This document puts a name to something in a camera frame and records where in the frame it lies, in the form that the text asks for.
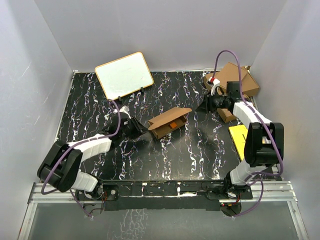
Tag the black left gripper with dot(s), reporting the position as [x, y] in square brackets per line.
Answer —
[139, 129]

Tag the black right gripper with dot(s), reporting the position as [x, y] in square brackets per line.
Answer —
[208, 101]

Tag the cardboard box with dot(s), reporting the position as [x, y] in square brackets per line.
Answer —
[160, 125]
[230, 73]
[252, 91]
[226, 115]

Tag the small orange cube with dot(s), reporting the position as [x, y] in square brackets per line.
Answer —
[173, 125]

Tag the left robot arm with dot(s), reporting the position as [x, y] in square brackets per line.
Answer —
[60, 167]

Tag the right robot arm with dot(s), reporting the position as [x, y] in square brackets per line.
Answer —
[264, 143]

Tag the yellow booklet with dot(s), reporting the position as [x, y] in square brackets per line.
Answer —
[238, 134]

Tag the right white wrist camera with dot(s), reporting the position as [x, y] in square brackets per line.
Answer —
[214, 83]

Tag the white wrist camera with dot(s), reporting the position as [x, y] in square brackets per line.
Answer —
[214, 83]
[124, 113]

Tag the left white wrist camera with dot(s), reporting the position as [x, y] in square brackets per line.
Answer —
[124, 113]

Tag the whiteboard with orange frame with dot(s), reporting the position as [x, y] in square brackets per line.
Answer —
[124, 76]

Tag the black base frame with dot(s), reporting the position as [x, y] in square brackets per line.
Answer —
[199, 203]

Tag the aluminium rail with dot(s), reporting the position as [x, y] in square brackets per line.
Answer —
[269, 191]

